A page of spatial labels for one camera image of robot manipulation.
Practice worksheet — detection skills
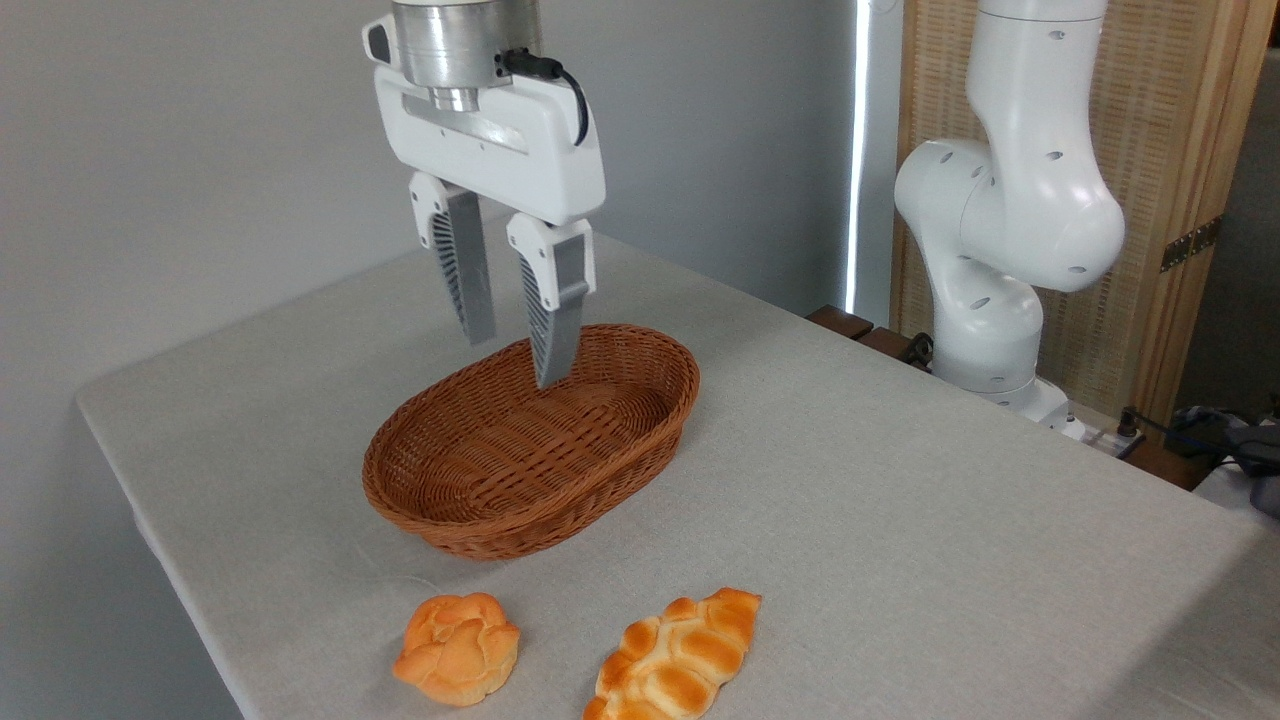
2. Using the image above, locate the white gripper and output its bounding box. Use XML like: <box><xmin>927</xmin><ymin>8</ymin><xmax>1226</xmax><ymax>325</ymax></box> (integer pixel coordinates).
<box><xmin>362</xmin><ymin>15</ymin><xmax>607</xmax><ymax>390</ymax></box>

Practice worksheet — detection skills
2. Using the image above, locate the long braided bread loaf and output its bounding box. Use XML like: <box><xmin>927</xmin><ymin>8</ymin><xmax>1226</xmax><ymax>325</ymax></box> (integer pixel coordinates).
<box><xmin>583</xmin><ymin>587</ymin><xmax>763</xmax><ymax>720</ymax></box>

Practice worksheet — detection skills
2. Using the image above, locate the round knotted bread roll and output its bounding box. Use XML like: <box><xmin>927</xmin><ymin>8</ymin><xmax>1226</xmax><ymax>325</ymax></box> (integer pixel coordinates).
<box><xmin>392</xmin><ymin>592</ymin><xmax>522</xmax><ymax>708</ymax></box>

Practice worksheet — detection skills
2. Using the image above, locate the brown wicker basket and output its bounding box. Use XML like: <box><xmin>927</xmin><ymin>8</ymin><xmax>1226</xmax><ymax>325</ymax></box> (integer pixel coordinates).
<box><xmin>362</xmin><ymin>323</ymin><xmax>701</xmax><ymax>560</ymax></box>

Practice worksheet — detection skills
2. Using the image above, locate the grey tablecloth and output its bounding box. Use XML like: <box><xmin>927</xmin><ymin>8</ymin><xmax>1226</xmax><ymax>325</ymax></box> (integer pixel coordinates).
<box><xmin>75</xmin><ymin>215</ymin><xmax>1280</xmax><ymax>720</ymax></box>

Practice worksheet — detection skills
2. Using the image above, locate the wooden rattan folding screen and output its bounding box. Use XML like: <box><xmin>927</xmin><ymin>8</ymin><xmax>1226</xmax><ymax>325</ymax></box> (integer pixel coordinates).
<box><xmin>890</xmin><ymin>0</ymin><xmax>1280</xmax><ymax>426</ymax></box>

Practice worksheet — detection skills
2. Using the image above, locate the metal screen hinge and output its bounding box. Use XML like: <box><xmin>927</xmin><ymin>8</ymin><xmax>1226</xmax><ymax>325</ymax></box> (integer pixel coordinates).
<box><xmin>1160</xmin><ymin>215</ymin><xmax>1223</xmax><ymax>273</ymax></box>

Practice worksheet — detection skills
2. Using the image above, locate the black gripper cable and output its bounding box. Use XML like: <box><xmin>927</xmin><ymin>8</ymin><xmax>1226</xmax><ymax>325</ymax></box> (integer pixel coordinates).
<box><xmin>497</xmin><ymin>48</ymin><xmax>591</xmax><ymax>147</ymax></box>

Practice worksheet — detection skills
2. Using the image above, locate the dark cable bundle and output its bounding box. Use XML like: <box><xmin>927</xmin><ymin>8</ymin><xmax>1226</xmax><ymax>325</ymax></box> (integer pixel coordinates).
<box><xmin>1165</xmin><ymin>400</ymin><xmax>1280</xmax><ymax>519</ymax></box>

